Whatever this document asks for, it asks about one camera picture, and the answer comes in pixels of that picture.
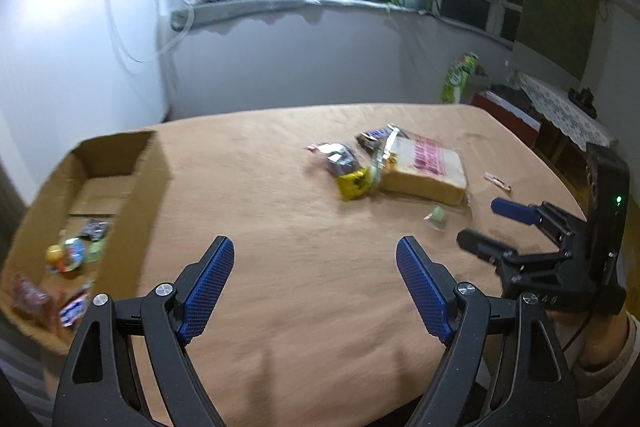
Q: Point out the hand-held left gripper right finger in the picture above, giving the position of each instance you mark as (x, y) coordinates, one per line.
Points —
(422, 292)

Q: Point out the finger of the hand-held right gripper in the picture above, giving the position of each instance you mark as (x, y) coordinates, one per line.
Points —
(512, 209)
(480, 244)

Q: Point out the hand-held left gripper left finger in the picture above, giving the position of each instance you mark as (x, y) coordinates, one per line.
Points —
(207, 292)

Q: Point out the small pink sachet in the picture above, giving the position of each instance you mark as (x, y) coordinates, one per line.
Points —
(497, 182)

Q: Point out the green snack packet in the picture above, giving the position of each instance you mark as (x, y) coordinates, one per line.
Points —
(437, 216)

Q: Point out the sliced bread package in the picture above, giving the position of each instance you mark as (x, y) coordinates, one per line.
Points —
(425, 167)

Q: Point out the brown cardboard box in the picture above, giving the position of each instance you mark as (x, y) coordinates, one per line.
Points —
(145, 207)

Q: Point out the yellow snack packet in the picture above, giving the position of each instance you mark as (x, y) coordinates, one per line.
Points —
(352, 184)

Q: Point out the black patterned snack bar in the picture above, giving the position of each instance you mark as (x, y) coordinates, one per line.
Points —
(94, 228)

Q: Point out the blue white chocolate bar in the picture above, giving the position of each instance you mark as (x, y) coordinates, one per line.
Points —
(75, 307)

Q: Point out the black chocolate bar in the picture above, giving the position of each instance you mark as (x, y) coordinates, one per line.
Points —
(375, 136)

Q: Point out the snacks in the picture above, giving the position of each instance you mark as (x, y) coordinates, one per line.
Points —
(30, 299)

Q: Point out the person's right forearm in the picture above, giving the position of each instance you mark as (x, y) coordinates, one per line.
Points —
(605, 342)

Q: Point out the table with lace cloth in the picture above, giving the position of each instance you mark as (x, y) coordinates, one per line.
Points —
(565, 112)

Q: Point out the dark ornament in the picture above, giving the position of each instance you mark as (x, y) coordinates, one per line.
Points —
(582, 99)

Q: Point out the green paper bag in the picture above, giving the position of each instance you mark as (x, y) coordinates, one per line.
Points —
(457, 79)

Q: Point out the white cabinet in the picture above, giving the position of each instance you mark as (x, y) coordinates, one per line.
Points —
(75, 57)

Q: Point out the grey windowsill cover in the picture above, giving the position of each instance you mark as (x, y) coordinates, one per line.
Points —
(275, 7)

